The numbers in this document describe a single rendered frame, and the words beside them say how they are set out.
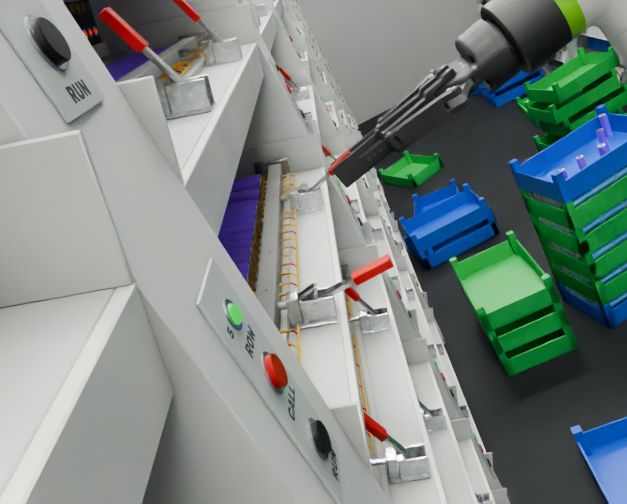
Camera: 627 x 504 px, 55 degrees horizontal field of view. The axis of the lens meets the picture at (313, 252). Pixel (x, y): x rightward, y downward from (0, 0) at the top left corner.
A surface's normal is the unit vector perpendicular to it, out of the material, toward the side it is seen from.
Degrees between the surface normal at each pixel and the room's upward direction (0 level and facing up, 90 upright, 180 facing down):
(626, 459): 0
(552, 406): 0
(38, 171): 90
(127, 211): 90
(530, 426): 0
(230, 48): 90
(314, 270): 17
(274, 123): 90
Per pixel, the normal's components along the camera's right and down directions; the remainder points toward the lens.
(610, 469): -0.47, -0.80
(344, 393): -0.18, -0.89
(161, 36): 0.03, 0.43
